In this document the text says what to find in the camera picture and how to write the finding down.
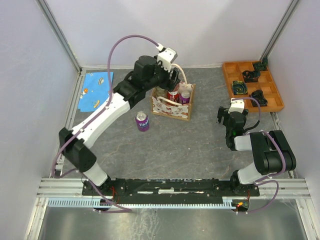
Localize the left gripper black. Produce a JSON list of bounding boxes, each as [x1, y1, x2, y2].
[[144, 55, 181, 93]]

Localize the purple Fanta can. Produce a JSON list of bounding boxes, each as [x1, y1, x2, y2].
[[135, 111, 150, 132], [179, 90, 191, 105]]

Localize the patterned canvas bag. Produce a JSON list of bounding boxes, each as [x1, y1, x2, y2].
[[150, 63, 196, 122]]

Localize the red cola can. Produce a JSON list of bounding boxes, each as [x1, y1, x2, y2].
[[167, 91, 179, 103], [172, 84, 180, 94]]

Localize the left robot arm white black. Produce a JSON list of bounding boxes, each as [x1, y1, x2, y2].
[[58, 52, 179, 195]]

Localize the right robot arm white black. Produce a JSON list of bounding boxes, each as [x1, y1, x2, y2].
[[217, 106, 297, 196]]

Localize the blue yellow rolled sock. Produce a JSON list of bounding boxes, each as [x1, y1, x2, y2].
[[231, 80, 248, 96]]

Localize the orange compartment tray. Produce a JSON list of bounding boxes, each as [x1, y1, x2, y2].
[[222, 61, 285, 112]]

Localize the black rolled sock front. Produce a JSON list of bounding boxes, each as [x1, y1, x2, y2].
[[250, 89, 268, 107]]

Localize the black rolled sock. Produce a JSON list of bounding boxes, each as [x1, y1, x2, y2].
[[242, 70, 261, 83], [250, 89, 268, 107]]

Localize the black rolled sock centre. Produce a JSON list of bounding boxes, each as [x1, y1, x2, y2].
[[242, 70, 261, 83]]

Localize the dark green sock back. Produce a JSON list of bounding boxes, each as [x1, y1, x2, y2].
[[252, 56, 269, 72]]

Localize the blue patterned cloth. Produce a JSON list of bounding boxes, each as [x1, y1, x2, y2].
[[77, 71, 110, 113]]

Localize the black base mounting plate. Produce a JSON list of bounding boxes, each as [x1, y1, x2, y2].
[[98, 178, 260, 207]]

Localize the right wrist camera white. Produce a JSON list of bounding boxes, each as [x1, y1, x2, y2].
[[228, 98, 245, 114]]

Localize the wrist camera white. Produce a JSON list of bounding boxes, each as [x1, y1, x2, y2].
[[228, 98, 245, 114], [156, 47, 178, 72]]

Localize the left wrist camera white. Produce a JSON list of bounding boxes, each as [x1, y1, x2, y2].
[[156, 47, 178, 72]]

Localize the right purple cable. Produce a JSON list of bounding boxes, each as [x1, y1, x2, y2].
[[230, 97, 287, 215]]

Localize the blue slotted cable duct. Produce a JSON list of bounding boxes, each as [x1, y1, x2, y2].
[[46, 196, 237, 209]]

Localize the aluminium frame rail front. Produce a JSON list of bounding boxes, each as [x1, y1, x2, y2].
[[37, 178, 311, 200]]

